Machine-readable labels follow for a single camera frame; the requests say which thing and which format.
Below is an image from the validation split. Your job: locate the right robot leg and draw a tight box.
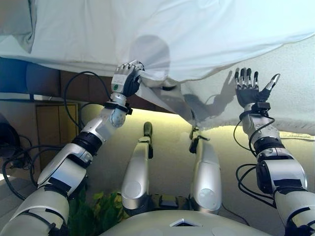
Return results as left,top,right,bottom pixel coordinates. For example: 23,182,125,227
189,125,223,215

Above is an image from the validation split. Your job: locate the mattress with white sheet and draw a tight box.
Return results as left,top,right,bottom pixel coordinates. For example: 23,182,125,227
0,34,119,72

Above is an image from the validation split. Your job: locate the silver robot torso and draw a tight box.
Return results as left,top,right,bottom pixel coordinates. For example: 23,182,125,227
98,193,286,236

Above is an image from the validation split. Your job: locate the left robot leg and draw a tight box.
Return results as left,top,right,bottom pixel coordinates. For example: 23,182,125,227
121,121,155,217

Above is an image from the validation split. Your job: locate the robot leg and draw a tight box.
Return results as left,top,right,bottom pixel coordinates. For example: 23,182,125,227
189,125,223,215
121,121,155,217

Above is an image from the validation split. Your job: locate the wooden nightstand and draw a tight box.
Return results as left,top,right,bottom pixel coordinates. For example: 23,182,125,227
0,94,83,177

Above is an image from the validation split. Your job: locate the green leafy plant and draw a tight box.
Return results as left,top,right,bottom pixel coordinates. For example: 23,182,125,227
67,189,129,236

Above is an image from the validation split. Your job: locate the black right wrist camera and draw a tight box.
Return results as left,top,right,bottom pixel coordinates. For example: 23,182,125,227
255,101,271,113

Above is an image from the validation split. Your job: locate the white duvet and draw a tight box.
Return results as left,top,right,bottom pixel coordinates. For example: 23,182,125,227
0,0,315,135

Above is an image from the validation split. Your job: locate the black power cable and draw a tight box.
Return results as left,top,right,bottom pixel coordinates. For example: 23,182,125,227
1,144,67,201

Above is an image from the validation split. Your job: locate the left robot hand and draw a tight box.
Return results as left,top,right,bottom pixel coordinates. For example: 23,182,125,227
111,59,146,98

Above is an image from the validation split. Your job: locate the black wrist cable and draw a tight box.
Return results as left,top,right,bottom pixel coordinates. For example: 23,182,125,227
63,71,112,129
232,115,278,207

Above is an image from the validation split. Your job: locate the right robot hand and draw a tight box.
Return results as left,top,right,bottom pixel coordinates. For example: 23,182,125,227
234,67,281,108

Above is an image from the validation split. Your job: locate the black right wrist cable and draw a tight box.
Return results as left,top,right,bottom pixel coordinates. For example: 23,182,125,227
232,115,278,207

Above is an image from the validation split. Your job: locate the black round device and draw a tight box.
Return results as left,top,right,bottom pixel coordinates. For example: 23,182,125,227
0,121,23,158

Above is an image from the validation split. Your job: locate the beige pillow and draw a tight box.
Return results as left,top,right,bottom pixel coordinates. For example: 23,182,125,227
0,0,37,54

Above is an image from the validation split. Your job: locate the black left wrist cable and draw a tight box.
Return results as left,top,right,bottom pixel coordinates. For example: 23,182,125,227
63,71,112,129

